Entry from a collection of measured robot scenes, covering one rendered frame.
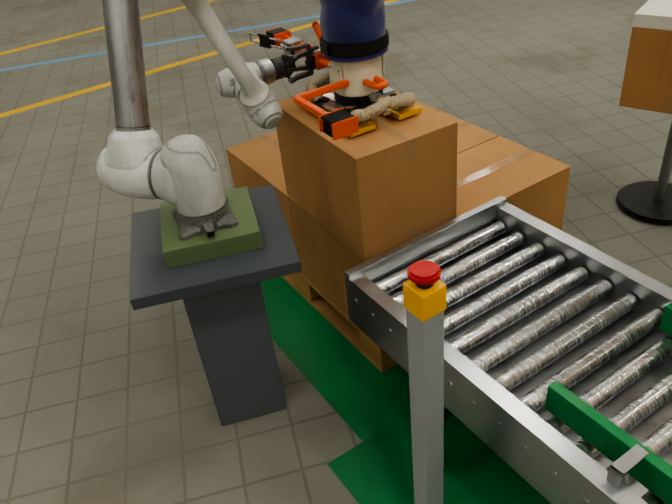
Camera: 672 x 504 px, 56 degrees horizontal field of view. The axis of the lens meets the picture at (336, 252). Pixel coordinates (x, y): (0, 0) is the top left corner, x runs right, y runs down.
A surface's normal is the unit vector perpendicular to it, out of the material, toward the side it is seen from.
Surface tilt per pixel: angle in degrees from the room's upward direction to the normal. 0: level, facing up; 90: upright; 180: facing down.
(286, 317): 0
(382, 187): 90
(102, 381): 0
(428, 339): 90
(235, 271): 0
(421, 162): 90
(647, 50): 90
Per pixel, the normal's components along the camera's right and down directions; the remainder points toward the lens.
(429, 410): 0.55, 0.44
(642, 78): -0.59, 0.52
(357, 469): -0.10, -0.81
